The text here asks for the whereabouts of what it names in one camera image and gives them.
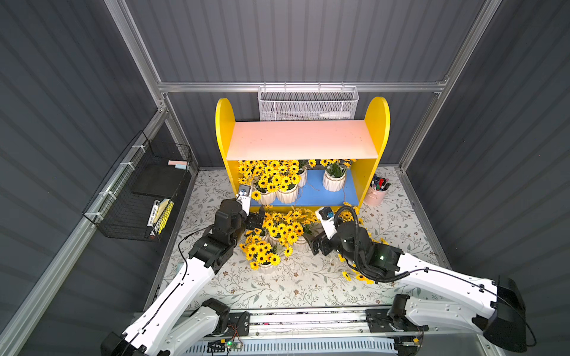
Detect shelf pot two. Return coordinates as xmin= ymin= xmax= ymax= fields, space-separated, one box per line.
xmin=266 ymin=160 xmax=301 ymax=204
xmin=238 ymin=231 xmax=293 ymax=271

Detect shelf pot four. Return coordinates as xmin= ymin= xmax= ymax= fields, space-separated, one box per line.
xmin=263 ymin=212 xmax=289 ymax=246
xmin=308 ymin=159 xmax=356 ymax=192

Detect shelf pot one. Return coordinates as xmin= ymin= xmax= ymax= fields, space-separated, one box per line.
xmin=338 ymin=252 xmax=379 ymax=284
xmin=238 ymin=160 xmax=276 ymax=206

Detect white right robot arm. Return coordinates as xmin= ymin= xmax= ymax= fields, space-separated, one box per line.
xmin=310 ymin=206 xmax=533 ymax=353

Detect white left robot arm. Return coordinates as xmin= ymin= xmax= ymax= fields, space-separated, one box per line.
xmin=100 ymin=195 xmax=252 ymax=355

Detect yellow wooden shelf unit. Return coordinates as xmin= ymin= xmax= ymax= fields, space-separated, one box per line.
xmin=215 ymin=97 xmax=390 ymax=210

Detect pink pen cup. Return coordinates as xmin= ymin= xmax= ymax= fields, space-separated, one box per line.
xmin=364 ymin=174 xmax=390 ymax=207

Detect yellow marker in basket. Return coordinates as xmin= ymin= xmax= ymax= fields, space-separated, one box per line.
xmin=154 ymin=199 xmax=175 ymax=236

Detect pink sticky notes in basket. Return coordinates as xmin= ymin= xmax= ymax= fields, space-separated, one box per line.
xmin=168 ymin=160 xmax=188 ymax=170

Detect white marker in basket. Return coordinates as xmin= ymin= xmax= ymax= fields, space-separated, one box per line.
xmin=147 ymin=200 xmax=161 ymax=228

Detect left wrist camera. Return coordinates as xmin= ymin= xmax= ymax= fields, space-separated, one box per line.
xmin=236 ymin=185 xmax=252 ymax=216

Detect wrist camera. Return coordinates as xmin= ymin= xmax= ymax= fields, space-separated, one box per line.
xmin=236 ymin=185 xmax=252 ymax=216
xmin=316 ymin=206 xmax=337 ymax=240

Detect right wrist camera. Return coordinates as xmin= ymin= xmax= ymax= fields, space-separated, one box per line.
xmin=316 ymin=206 xmax=337 ymax=240

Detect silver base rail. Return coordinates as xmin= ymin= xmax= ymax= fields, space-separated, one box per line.
xmin=133 ymin=304 xmax=486 ymax=344

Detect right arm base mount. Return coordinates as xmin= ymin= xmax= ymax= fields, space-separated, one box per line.
xmin=365 ymin=308 xmax=429 ymax=333

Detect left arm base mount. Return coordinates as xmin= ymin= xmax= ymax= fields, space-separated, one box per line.
xmin=206 ymin=311 xmax=252 ymax=338

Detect black wire wall basket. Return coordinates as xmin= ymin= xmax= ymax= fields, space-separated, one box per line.
xmin=83 ymin=132 xmax=193 ymax=243

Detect white wire wall basket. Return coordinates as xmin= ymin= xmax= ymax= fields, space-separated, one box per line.
xmin=258 ymin=85 xmax=359 ymax=121

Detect white tube in wire basket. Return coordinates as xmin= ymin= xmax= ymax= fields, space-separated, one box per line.
xmin=319 ymin=111 xmax=351 ymax=120

